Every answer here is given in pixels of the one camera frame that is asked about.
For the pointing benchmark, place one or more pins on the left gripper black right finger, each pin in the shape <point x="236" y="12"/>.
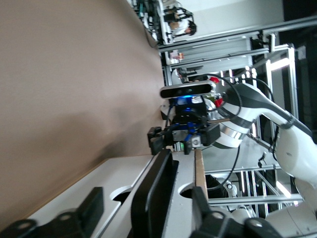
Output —
<point x="205" y="223"/>

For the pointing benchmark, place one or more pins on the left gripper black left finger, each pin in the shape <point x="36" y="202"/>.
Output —
<point x="91" y="205"/>

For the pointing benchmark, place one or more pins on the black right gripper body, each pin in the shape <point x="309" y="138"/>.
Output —
<point x="188" y="116"/>

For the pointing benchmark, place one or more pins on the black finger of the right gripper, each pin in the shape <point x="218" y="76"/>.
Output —
<point x="211" y="134"/>
<point x="158" y="138"/>

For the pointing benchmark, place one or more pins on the white front wooden drawer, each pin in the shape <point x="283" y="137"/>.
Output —
<point x="184" y="173"/>

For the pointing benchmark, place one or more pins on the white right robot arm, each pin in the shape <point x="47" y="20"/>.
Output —
<point x="292" y="148"/>

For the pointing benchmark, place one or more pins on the wooden top drawer cabinet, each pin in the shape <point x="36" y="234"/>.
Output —
<point x="199" y="168"/>

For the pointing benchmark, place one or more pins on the white front closed drawer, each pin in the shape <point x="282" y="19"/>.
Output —
<point x="111" y="173"/>

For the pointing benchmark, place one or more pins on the seated person white shirt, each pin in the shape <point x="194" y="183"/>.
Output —
<point x="183" y="27"/>

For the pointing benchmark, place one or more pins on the brown table mat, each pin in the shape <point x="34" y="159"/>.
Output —
<point x="74" y="86"/>

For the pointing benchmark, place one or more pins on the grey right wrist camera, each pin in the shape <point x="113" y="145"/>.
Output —
<point x="188" y="89"/>

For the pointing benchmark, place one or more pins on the aluminium cell frame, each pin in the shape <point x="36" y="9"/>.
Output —
<point x="292" y="74"/>

